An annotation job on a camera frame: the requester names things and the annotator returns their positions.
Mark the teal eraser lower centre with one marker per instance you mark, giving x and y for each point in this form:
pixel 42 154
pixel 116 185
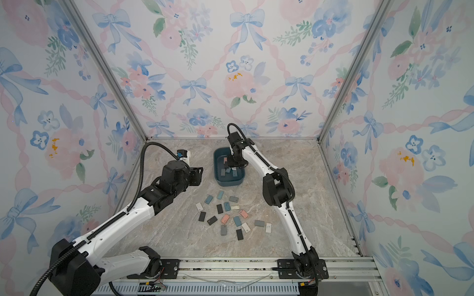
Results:
pixel 237 221

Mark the grey eraser bottom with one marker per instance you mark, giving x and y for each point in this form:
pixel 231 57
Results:
pixel 223 230

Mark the black eraser tilted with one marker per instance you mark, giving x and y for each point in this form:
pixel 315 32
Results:
pixel 212 220

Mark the black eraser bottom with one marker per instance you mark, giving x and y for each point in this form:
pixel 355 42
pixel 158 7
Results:
pixel 239 233

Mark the dark teal storage box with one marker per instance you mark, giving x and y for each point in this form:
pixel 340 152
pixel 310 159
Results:
pixel 228 180

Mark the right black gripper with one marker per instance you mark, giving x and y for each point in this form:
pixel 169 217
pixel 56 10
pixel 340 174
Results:
pixel 231 163

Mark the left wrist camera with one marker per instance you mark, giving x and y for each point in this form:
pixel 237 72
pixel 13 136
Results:
pixel 183 155

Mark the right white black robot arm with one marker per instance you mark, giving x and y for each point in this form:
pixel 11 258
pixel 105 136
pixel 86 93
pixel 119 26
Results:
pixel 279 193

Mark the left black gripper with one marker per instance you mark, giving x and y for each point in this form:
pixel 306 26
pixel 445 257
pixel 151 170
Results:
pixel 195 172

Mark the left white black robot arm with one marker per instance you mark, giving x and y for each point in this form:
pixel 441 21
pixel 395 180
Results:
pixel 79 267

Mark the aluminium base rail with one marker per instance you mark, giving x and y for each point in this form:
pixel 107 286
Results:
pixel 260 276

